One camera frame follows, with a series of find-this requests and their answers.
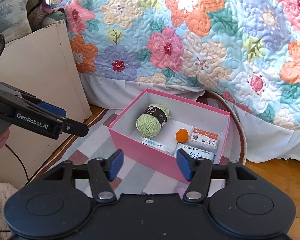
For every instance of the green yarn ball black label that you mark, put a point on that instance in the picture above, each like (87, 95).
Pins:
(151, 121)

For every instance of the purple plush bear toy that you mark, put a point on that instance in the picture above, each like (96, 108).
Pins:
(181, 191)

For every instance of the white tissue pack bear print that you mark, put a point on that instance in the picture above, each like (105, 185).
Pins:
(156, 145)

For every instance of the orange label clear plastic box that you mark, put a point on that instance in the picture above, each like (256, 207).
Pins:
(204, 139)

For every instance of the grey patterned cushion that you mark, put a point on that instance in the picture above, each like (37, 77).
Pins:
(14, 18)

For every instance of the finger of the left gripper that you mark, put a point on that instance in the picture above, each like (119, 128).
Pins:
(75, 128)
(51, 108)

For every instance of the blue wet wipes pack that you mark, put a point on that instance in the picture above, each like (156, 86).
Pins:
(194, 152)

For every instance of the pink cardboard storage box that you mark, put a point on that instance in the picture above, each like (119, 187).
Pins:
(184, 113)

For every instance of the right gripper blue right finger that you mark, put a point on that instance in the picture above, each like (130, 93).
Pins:
(198, 173)

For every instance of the floral quilted bedspread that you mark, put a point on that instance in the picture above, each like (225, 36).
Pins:
(246, 51)

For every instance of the orange sponge ball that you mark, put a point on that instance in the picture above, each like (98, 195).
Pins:
(182, 136)

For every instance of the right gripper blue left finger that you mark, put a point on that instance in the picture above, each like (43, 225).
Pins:
(101, 172)

